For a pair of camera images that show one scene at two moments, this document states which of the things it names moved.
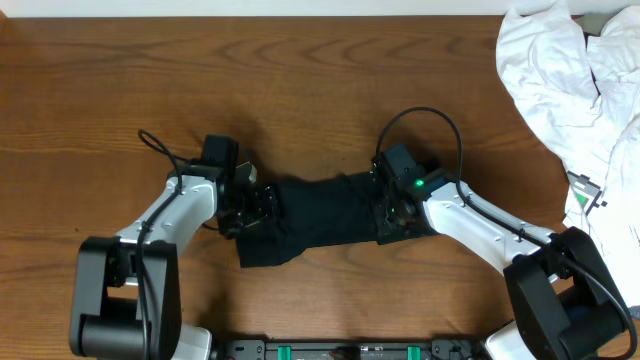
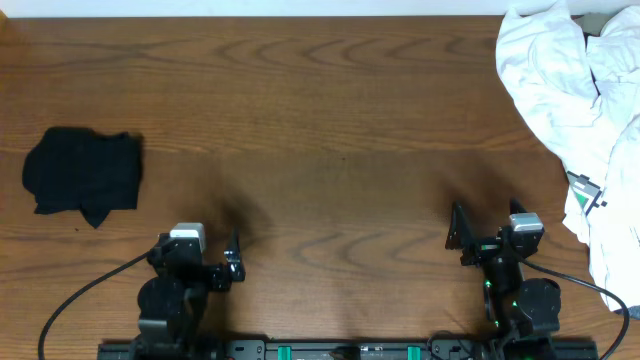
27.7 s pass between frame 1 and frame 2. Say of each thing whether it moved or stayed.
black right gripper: moved
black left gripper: moved
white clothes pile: stayed
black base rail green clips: stayed
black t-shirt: moved
